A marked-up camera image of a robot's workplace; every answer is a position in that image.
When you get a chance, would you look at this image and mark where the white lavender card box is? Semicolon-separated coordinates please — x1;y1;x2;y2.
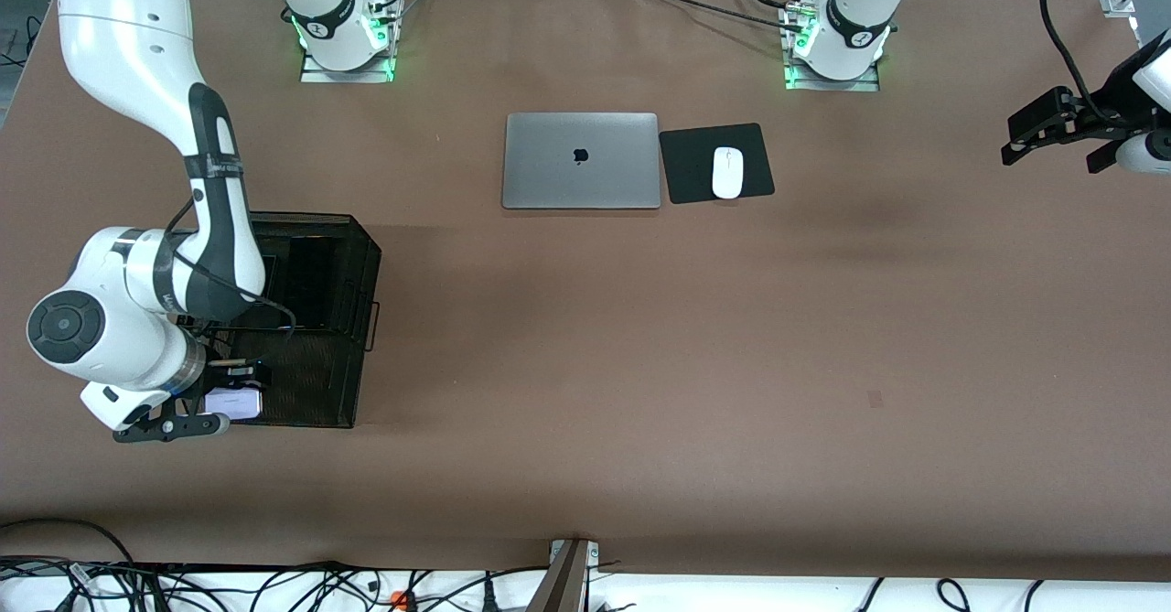
203;389;263;422

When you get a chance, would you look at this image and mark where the black slab smartphone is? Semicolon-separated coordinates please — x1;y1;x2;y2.
285;236;336;330

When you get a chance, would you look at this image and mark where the white computer mouse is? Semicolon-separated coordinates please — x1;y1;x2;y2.
712;146;745;200

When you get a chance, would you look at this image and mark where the black mouse pad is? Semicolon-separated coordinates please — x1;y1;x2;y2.
659;123;777;205

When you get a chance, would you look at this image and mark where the grey closed laptop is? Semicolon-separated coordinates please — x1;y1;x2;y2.
501;113;661;210

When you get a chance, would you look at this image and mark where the black wire mesh tray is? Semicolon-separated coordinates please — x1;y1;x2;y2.
176;211;383;429

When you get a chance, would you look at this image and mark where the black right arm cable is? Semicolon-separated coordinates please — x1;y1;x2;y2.
165;191;299;331

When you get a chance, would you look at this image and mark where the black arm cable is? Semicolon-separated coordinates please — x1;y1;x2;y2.
1038;0;1131;123
165;191;299;331

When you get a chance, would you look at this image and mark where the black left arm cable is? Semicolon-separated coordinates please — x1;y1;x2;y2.
1038;0;1131;123

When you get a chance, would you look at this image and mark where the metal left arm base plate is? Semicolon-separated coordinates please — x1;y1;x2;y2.
783;63;881;93

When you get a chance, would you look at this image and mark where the thick black cable loop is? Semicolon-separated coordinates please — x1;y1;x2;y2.
0;519;138;612

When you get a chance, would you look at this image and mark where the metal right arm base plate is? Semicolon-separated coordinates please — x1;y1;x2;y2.
300;52;396;84

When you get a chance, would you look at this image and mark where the black cable on table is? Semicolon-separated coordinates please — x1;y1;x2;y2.
627;0;806;32

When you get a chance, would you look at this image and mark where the grey metal table bracket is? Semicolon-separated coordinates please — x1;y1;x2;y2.
529;539;600;612

